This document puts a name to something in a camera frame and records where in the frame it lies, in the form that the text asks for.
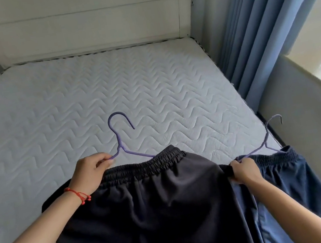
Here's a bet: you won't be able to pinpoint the person's left hand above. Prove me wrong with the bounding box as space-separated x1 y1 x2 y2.
63 150 121 200

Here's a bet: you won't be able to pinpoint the person's right hand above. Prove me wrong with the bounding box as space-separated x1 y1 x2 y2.
227 154 267 190

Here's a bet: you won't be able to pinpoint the purple clothes hanger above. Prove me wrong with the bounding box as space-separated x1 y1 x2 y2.
230 113 289 163
98 106 157 167

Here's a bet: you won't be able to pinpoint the black elastic-waist shorts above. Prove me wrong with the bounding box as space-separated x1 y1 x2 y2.
34 132 264 243

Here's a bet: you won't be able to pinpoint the person's right forearm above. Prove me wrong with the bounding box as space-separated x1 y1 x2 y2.
245 167 321 243

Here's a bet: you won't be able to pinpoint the white quilted mattress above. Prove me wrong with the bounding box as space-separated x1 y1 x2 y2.
0 21 301 243

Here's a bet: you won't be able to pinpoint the navy blue elastic-waist shorts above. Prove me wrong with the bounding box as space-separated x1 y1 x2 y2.
225 139 321 243

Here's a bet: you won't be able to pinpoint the white panelled headboard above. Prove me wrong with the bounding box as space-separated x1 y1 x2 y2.
0 0 204 71

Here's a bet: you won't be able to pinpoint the blue curtain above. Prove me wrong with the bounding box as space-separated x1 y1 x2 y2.
205 0 321 119

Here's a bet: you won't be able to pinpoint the red string bracelet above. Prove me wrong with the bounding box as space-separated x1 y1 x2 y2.
64 184 93 208

